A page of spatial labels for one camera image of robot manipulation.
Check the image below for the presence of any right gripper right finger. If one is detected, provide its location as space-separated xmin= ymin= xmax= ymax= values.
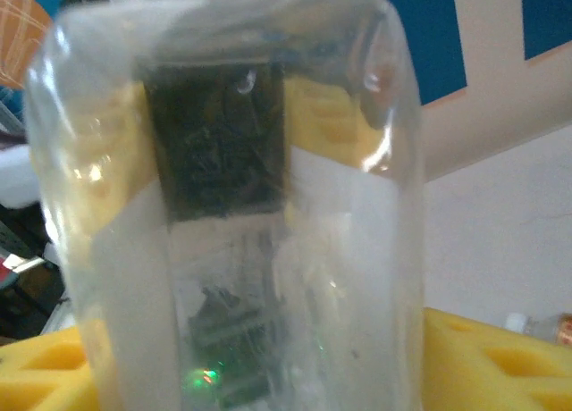
xmin=422 ymin=306 xmax=572 ymax=411

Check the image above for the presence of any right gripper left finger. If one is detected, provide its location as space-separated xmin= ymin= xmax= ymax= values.
xmin=0 ymin=325 xmax=97 ymax=411

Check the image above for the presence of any clear square bottle white label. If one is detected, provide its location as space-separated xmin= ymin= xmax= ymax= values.
xmin=24 ymin=0 xmax=425 ymax=411

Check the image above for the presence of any brown label bottle cream cap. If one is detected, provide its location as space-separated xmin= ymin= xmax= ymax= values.
xmin=504 ymin=311 xmax=572 ymax=345

